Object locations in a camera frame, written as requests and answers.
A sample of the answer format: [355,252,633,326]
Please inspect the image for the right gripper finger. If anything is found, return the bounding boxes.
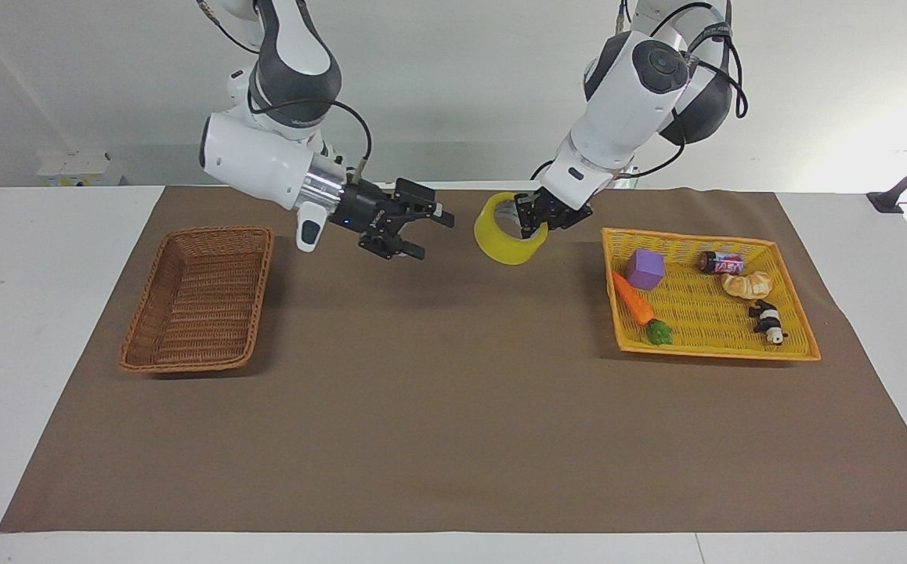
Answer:
[393,178,456,230]
[357,226,427,262]

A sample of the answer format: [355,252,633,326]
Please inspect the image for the dark red can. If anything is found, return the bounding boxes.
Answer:
[697,250,746,275]

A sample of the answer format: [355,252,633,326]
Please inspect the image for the orange toy carrot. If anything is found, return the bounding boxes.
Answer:
[611,271,676,346]

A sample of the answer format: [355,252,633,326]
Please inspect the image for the panda toy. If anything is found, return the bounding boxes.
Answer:
[748,299,789,345]

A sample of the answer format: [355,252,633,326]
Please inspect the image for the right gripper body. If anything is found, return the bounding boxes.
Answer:
[331,180,405,237]

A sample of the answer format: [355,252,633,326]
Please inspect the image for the toy croissant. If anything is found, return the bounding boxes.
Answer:
[720,270,774,301]

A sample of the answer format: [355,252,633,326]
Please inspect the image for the purple cube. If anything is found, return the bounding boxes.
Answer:
[624,248,667,291]

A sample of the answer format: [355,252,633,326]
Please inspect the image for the yellow tape roll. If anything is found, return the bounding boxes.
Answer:
[474,191,550,266]

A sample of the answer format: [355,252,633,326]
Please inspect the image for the brown wicker basket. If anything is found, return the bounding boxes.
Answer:
[117,226,275,374]

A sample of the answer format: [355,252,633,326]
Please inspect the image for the yellow plastic basket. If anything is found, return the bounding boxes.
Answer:
[601,227,822,363]

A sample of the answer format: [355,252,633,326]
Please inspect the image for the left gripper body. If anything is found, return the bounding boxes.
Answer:
[535,188,594,231]

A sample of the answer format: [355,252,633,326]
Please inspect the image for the white box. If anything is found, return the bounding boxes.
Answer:
[36,152,125,188]

